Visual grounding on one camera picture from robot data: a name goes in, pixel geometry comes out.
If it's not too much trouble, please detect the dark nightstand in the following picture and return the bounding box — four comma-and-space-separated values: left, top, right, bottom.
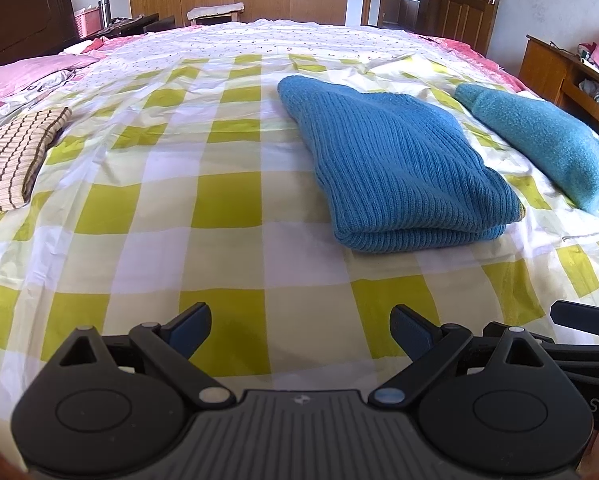
80, 14, 175, 41

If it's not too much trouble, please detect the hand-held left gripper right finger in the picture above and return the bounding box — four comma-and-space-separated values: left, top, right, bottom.
369, 304, 545, 407

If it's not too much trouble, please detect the beige striped garment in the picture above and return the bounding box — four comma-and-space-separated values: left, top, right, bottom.
0, 106, 74, 221

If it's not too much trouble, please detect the teal fleece garment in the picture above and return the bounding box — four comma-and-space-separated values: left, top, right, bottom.
453, 82, 599, 213

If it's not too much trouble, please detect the wooden side cabinet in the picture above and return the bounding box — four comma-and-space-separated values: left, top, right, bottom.
519, 35, 599, 136

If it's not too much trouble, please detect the white floral pillow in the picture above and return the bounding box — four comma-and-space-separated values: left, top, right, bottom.
0, 70, 75, 136

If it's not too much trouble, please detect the pink floral bed sheet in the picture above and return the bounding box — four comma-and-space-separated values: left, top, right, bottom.
419, 35, 530, 93

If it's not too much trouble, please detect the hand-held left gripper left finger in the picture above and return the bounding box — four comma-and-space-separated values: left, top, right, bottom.
60, 303, 236, 407

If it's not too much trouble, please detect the blue knit sweater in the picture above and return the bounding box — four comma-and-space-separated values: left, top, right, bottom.
278, 75, 525, 254

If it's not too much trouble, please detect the dark wooden headboard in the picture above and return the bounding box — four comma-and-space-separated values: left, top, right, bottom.
0, 0, 80, 71

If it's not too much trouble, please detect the white cushioned stool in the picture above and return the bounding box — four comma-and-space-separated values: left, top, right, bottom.
187, 2, 244, 26

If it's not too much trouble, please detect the pink pillow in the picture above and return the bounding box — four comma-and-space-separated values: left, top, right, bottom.
0, 53, 100, 111

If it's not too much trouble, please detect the brown wooden door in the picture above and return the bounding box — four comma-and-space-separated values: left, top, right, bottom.
432, 0, 503, 58

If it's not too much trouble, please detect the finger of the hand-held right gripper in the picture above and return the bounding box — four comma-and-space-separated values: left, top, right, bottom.
528, 335, 599, 378
551, 300, 599, 336

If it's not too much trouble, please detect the pink basket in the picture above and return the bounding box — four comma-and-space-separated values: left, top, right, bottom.
74, 8, 103, 38

